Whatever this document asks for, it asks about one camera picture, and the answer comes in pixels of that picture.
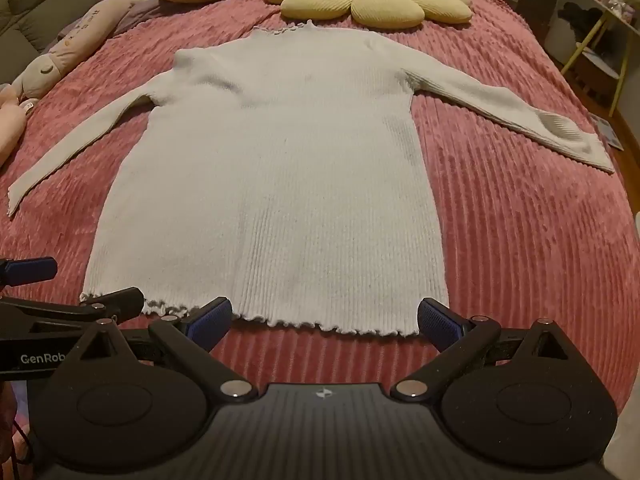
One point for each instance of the white ribbed knit sweater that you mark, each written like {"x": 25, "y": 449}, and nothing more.
{"x": 280, "y": 160}

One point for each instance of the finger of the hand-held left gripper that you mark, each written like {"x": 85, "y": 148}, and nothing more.
{"x": 31, "y": 270}
{"x": 120, "y": 300}

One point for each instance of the pink ribbed blanket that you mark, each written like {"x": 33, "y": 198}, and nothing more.
{"x": 500, "y": 235}

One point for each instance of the side table with yellow legs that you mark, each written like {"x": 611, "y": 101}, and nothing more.
{"x": 622, "y": 60}

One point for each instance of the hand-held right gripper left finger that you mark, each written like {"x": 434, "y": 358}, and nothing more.
{"x": 216, "y": 314}

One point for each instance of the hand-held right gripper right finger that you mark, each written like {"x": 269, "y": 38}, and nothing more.
{"x": 438, "y": 318}

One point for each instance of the green padded headboard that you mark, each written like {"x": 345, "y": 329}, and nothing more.
{"x": 40, "y": 5}

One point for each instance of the pink plush toy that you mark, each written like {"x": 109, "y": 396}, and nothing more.
{"x": 10, "y": 125}

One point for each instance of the beige plush rabbit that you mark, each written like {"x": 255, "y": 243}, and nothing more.
{"x": 65, "y": 50}

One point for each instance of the magazine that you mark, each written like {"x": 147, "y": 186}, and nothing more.
{"x": 608, "y": 133}

